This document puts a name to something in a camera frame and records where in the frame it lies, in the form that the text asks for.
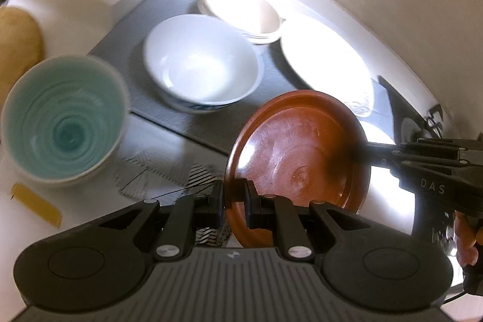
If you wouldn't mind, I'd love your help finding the brown round plate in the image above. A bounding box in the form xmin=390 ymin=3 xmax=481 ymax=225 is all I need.
xmin=224 ymin=90 xmax=371 ymax=248

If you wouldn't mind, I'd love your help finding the white floral plate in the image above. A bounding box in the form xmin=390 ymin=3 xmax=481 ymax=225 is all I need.
xmin=280 ymin=21 xmax=375 ymax=118

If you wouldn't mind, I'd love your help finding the teal glazed bowl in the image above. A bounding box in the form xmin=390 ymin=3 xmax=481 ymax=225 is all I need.
xmin=1 ymin=55 xmax=130 ymax=187

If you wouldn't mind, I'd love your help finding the white bowl blue pattern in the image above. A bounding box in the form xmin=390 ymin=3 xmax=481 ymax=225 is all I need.
xmin=143 ymin=14 xmax=264 ymax=113

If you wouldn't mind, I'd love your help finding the beige bowl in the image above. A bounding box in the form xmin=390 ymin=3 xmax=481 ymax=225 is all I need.
xmin=197 ymin=0 xmax=283 ymax=45

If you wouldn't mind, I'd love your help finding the person's right hand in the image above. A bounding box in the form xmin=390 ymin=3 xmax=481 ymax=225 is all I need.
xmin=454 ymin=212 xmax=482 ymax=267

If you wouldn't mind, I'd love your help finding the black gas stove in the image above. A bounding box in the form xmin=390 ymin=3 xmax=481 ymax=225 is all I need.
xmin=377 ymin=75 xmax=445 ymax=144

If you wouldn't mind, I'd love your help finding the patterned trivet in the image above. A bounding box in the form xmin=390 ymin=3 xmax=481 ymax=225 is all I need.
xmin=114 ymin=149 xmax=232 ymax=247

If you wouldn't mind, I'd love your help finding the yellow flat scraper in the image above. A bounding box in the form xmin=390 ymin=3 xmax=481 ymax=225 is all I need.
xmin=11 ymin=183 xmax=62 ymax=228

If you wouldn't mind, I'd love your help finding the grey counter mat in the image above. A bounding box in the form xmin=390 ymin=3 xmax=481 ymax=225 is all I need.
xmin=91 ymin=0 xmax=307 ymax=155

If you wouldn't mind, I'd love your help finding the wooden cutting board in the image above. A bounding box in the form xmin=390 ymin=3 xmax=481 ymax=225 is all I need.
xmin=0 ymin=7 xmax=44 ymax=107

